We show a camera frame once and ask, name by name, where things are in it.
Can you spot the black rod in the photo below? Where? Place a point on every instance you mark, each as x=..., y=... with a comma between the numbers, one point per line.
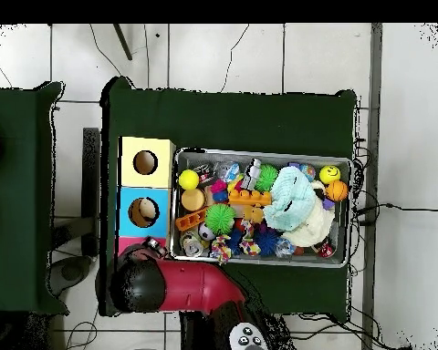
x=123, y=42

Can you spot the wooden box with three holes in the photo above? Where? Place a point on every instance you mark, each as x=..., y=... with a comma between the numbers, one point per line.
x=126, y=204

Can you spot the yellow smiley ball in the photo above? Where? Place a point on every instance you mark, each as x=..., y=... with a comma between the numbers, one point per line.
x=330, y=174

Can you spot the black upright panel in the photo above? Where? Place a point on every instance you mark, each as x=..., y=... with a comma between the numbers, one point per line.
x=91, y=182

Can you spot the mint green waffle cloth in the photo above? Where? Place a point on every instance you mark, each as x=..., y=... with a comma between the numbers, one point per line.
x=290, y=198

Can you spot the orange plastic toy block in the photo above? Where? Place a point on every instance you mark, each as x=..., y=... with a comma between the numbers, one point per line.
x=189, y=220

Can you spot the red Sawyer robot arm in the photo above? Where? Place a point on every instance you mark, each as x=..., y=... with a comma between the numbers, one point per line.
x=197, y=288

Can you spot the green spiky rubber ball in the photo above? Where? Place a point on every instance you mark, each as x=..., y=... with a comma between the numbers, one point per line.
x=219, y=218

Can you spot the cream waffle cloth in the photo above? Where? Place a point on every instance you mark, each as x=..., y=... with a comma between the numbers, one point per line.
x=314, y=226

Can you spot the clear mesh bin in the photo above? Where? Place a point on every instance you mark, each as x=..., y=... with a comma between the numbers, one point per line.
x=259, y=260

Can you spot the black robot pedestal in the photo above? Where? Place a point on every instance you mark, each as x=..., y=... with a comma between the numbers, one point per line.
x=193, y=335

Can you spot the orange studded building brick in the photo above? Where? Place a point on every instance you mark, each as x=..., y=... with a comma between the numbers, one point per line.
x=250, y=197

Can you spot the orange basketball toy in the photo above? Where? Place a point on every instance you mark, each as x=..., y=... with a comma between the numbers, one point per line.
x=336, y=190

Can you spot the grey rounded stand base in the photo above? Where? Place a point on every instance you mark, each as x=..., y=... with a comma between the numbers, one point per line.
x=71, y=271

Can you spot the toy hamburger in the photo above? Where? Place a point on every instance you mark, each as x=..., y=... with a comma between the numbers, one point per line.
x=192, y=199

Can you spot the dark green tablecloth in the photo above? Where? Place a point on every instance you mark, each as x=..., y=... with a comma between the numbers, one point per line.
x=18, y=218
x=222, y=120

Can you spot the yellow tennis ball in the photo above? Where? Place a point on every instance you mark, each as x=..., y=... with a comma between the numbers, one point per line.
x=188, y=179

